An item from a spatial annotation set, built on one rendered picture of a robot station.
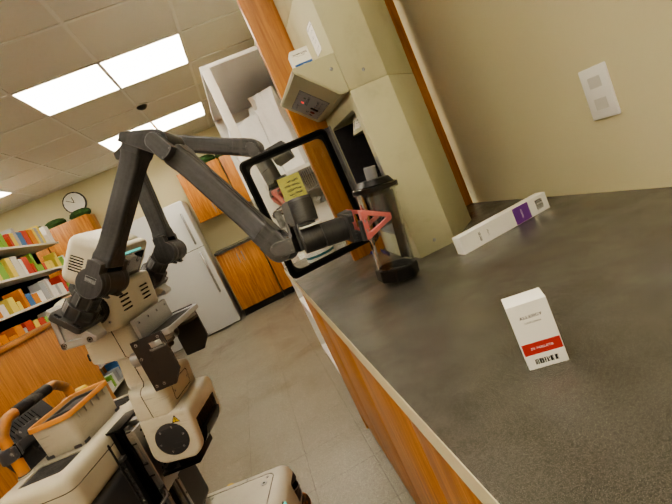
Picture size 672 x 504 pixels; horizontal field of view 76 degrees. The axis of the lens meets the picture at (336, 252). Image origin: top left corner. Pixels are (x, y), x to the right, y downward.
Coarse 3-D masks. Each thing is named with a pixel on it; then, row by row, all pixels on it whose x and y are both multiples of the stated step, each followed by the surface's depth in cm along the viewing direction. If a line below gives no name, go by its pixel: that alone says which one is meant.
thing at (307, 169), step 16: (304, 144) 136; (320, 144) 138; (272, 160) 133; (288, 160) 135; (304, 160) 136; (320, 160) 138; (256, 176) 132; (272, 176) 134; (288, 176) 135; (304, 176) 136; (320, 176) 138; (336, 176) 140; (272, 192) 134; (288, 192) 135; (304, 192) 137; (320, 192) 138; (336, 192) 140; (272, 208) 134; (320, 208) 138; (336, 208) 140; (352, 208) 141; (304, 256) 137; (320, 256) 139
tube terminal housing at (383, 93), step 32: (320, 0) 105; (352, 0) 106; (288, 32) 133; (320, 32) 108; (352, 32) 107; (384, 32) 116; (352, 64) 108; (384, 64) 110; (352, 96) 108; (384, 96) 110; (416, 96) 123; (384, 128) 110; (416, 128) 116; (384, 160) 111; (416, 160) 113; (416, 192) 114; (448, 192) 123; (416, 224) 114; (448, 224) 116; (416, 256) 118
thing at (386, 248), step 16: (352, 192) 99; (384, 192) 96; (368, 208) 97; (384, 208) 96; (400, 208) 99; (400, 224) 98; (384, 240) 98; (400, 240) 98; (384, 256) 99; (400, 256) 98
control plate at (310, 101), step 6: (300, 90) 115; (300, 96) 119; (306, 96) 118; (312, 96) 116; (294, 102) 126; (300, 102) 124; (306, 102) 122; (312, 102) 121; (324, 102) 117; (294, 108) 132; (300, 108) 130; (306, 108) 128; (318, 108) 124; (324, 108) 122; (306, 114) 134; (312, 114) 132; (318, 114) 129
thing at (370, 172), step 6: (366, 168) 98; (372, 168) 98; (366, 174) 99; (372, 174) 98; (366, 180) 100; (372, 180) 96; (378, 180) 96; (384, 180) 96; (390, 180) 97; (360, 186) 97; (366, 186) 96; (372, 186) 96
